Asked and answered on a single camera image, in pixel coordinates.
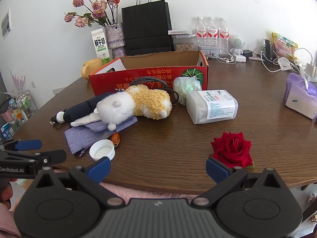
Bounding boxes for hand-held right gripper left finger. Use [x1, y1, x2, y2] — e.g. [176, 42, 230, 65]
[32, 157, 125, 208]

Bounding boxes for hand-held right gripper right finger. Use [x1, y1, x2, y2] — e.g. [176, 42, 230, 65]
[193, 157, 289, 208]

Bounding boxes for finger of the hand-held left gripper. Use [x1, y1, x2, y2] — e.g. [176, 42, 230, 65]
[0, 149, 67, 167]
[0, 139, 42, 152]

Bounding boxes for white ridged lid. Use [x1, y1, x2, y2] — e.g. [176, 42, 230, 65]
[89, 139, 116, 161]

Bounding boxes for red rose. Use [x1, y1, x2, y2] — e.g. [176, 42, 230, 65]
[210, 131, 255, 171]

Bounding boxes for purple drawstring pouch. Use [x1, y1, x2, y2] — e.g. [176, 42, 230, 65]
[64, 115, 138, 158]

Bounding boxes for navy blue pouch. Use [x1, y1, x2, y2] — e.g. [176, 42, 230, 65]
[63, 92, 119, 124]

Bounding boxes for white plastic container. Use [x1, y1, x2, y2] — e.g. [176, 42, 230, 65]
[186, 90, 239, 125]

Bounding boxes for yellow and white plush toy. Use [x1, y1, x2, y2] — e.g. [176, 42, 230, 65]
[95, 84, 172, 131]

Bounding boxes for red cardboard box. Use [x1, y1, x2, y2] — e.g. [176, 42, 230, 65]
[89, 50, 209, 97]

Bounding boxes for person's left hand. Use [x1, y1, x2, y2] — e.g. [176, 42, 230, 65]
[0, 184, 13, 203]

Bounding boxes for storage rack with items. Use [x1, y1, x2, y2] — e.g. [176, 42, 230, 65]
[0, 90, 38, 139]

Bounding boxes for person's pink clothing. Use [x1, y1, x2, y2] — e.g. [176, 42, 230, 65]
[0, 169, 213, 238]

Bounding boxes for purple dried plant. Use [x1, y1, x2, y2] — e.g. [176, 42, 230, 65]
[10, 70, 26, 93]

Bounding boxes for crumpled white-green plastic bag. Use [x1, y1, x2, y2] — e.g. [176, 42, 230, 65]
[173, 76, 201, 106]

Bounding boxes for yellow mug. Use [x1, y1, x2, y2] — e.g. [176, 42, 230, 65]
[82, 58, 107, 80]

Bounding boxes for purple tissue pack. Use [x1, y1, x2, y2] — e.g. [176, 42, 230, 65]
[284, 72, 317, 122]

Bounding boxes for white milk carton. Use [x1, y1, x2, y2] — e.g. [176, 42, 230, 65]
[91, 28, 111, 65]

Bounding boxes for white face mask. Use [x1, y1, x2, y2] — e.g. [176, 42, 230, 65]
[276, 57, 294, 71]

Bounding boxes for clear container of seeds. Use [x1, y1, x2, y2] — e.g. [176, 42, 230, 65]
[172, 34, 196, 52]

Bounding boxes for mottled purple vase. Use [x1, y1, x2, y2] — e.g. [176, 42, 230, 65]
[104, 23, 127, 59]

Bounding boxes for white round robot speaker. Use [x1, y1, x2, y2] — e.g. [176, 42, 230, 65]
[229, 34, 247, 61]

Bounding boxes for black upright device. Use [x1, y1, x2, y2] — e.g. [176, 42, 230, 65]
[264, 39, 273, 61]

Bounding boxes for clear water bottle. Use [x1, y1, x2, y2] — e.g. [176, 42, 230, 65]
[207, 17, 218, 52]
[218, 18, 229, 54]
[196, 16, 208, 52]

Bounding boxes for yellow snack bag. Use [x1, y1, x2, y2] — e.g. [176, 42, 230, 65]
[271, 32, 299, 57]

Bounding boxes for flat white box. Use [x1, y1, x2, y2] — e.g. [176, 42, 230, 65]
[168, 29, 193, 36]

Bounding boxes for black paper bag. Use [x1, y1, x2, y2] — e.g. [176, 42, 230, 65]
[121, 0, 174, 56]

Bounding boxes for dried pink flowers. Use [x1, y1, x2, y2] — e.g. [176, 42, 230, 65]
[64, 0, 120, 28]

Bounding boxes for white charger with cable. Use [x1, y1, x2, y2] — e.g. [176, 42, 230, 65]
[293, 48, 317, 78]

